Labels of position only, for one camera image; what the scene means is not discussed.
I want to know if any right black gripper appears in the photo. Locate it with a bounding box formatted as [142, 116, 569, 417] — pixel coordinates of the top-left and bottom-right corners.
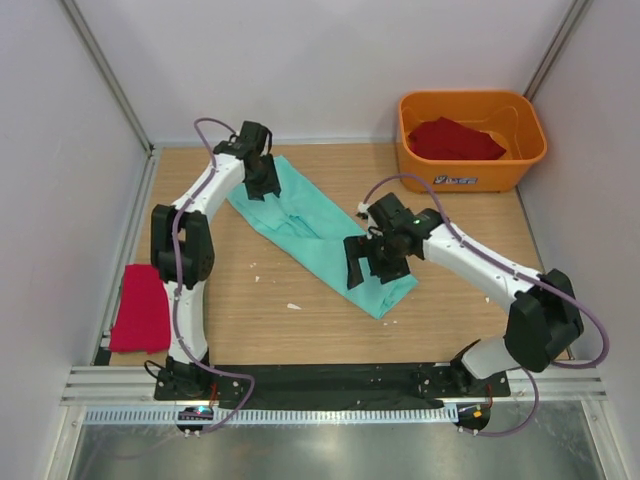
[346, 231, 411, 289]

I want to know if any teal t shirt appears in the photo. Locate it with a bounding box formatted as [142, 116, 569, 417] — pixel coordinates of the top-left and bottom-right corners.
[227, 156, 418, 319]

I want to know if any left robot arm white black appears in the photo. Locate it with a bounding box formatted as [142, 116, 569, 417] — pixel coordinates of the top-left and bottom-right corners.
[150, 121, 281, 400]

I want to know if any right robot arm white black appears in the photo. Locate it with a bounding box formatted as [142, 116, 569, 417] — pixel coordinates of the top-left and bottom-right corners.
[343, 194, 584, 396]

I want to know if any dark red t shirt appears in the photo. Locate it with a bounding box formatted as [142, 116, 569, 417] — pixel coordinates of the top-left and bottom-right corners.
[408, 117, 506, 161]

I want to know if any folded magenta t shirt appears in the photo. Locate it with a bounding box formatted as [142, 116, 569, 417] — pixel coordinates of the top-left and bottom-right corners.
[109, 264, 171, 354]

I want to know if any orange plastic bin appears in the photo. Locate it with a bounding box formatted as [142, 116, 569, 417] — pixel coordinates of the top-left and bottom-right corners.
[396, 90, 547, 192]

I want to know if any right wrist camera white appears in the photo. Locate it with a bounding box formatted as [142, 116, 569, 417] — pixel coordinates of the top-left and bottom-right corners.
[355, 202, 378, 227]

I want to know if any white slotted cable duct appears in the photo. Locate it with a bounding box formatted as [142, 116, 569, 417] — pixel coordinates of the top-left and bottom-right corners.
[84, 404, 458, 427]

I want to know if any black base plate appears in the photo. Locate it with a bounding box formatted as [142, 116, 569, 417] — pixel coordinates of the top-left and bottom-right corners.
[145, 361, 511, 411]

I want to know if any left aluminium corner post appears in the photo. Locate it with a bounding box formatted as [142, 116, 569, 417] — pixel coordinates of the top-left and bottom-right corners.
[58, 0, 154, 156]

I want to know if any aluminium corner post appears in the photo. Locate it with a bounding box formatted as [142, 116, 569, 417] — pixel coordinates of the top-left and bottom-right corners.
[523, 0, 594, 102]
[58, 0, 154, 156]

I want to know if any aluminium frame rail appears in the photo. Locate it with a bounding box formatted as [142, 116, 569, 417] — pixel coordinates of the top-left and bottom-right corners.
[60, 366, 607, 406]

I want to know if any right aluminium corner post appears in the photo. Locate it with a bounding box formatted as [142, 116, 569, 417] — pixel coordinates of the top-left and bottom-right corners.
[523, 0, 594, 102]

